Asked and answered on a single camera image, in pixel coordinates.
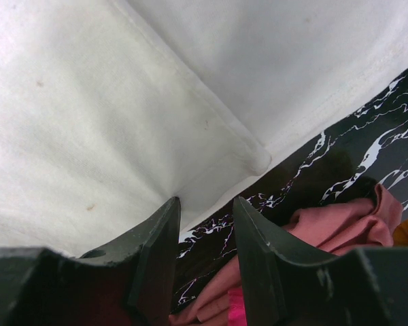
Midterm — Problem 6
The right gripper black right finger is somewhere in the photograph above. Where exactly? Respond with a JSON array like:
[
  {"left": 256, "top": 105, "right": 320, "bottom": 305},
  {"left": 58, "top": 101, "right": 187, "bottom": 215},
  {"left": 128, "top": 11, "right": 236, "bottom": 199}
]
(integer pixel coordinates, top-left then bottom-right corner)
[{"left": 233, "top": 198, "right": 408, "bottom": 325}]

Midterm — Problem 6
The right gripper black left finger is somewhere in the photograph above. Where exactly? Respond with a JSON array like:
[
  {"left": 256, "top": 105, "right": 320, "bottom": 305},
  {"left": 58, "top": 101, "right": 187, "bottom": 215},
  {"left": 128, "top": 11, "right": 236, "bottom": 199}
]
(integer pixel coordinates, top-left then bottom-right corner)
[{"left": 0, "top": 197, "right": 181, "bottom": 325}]

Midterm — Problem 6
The cream white t shirt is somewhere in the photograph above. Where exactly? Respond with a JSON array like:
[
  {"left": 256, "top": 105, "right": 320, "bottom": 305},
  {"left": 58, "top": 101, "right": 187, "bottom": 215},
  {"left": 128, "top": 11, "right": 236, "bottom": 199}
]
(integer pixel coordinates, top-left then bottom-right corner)
[{"left": 0, "top": 1, "right": 408, "bottom": 257}]

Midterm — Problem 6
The pink red t shirt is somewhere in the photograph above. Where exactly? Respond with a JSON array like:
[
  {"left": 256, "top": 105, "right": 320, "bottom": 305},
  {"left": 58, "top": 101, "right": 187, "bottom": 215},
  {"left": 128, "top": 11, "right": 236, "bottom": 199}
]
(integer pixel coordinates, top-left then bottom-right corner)
[{"left": 228, "top": 287, "right": 247, "bottom": 326}]

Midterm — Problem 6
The dusty pink t shirt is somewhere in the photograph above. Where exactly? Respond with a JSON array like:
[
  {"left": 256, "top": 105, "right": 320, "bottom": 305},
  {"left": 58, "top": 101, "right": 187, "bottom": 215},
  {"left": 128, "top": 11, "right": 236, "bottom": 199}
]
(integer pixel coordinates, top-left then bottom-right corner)
[{"left": 169, "top": 184, "right": 403, "bottom": 325}]

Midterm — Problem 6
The black marble pattern mat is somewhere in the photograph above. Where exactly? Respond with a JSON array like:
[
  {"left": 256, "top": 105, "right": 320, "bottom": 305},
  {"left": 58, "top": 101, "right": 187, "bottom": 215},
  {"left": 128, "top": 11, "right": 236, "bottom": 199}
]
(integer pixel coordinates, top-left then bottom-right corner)
[{"left": 171, "top": 68, "right": 408, "bottom": 312}]

